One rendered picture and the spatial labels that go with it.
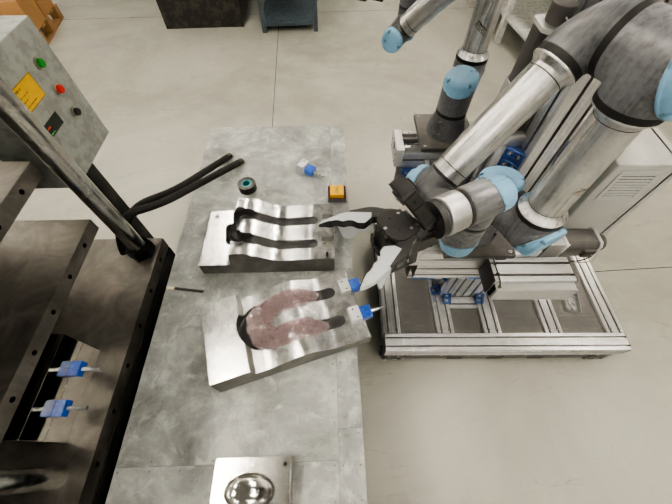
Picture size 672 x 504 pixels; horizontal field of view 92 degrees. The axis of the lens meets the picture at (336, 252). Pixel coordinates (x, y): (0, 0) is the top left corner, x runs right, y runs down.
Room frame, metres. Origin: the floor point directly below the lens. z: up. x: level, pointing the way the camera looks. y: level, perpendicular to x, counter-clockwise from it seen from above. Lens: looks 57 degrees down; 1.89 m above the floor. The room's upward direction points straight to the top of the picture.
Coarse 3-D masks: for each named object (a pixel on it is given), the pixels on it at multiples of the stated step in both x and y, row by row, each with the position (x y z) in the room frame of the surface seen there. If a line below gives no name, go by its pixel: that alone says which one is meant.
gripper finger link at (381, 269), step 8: (384, 248) 0.28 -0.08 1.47; (392, 248) 0.28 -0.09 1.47; (400, 248) 0.28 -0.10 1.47; (384, 256) 0.26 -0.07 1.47; (392, 256) 0.26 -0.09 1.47; (376, 264) 0.25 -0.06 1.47; (384, 264) 0.25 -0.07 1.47; (368, 272) 0.23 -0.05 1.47; (376, 272) 0.23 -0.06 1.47; (384, 272) 0.23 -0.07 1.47; (368, 280) 0.22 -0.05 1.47; (376, 280) 0.22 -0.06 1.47; (384, 280) 0.24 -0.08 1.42; (360, 288) 0.21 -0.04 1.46
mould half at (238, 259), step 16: (256, 208) 0.82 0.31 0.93; (272, 208) 0.84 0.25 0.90; (288, 208) 0.85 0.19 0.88; (304, 208) 0.85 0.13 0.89; (320, 208) 0.85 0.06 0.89; (208, 224) 0.79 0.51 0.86; (224, 224) 0.79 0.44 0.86; (240, 224) 0.73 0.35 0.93; (256, 224) 0.74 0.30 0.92; (272, 224) 0.76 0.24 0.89; (208, 240) 0.71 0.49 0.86; (224, 240) 0.71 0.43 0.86; (320, 240) 0.69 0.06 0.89; (208, 256) 0.64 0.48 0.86; (224, 256) 0.64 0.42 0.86; (240, 256) 0.60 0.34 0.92; (256, 256) 0.60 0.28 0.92; (272, 256) 0.62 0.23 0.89; (288, 256) 0.62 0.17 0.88; (304, 256) 0.62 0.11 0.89; (320, 256) 0.62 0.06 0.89; (208, 272) 0.60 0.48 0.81; (224, 272) 0.60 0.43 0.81; (240, 272) 0.60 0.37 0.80
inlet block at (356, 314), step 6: (354, 306) 0.43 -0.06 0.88; (360, 306) 0.43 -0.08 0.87; (366, 306) 0.43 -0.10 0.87; (378, 306) 0.44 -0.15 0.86; (384, 306) 0.44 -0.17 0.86; (348, 312) 0.41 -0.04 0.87; (354, 312) 0.41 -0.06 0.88; (360, 312) 0.41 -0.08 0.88; (366, 312) 0.41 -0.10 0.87; (354, 318) 0.39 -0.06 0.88; (360, 318) 0.39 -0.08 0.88; (366, 318) 0.40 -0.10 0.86
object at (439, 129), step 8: (432, 120) 1.13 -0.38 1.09; (440, 120) 1.10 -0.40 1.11; (448, 120) 1.08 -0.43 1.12; (456, 120) 1.08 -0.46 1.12; (464, 120) 1.10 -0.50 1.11; (432, 128) 1.10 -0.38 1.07; (440, 128) 1.09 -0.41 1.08; (448, 128) 1.07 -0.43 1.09; (456, 128) 1.07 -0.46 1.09; (464, 128) 1.10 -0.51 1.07; (432, 136) 1.09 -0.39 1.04; (440, 136) 1.07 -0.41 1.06; (448, 136) 1.06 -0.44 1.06; (456, 136) 1.07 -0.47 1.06
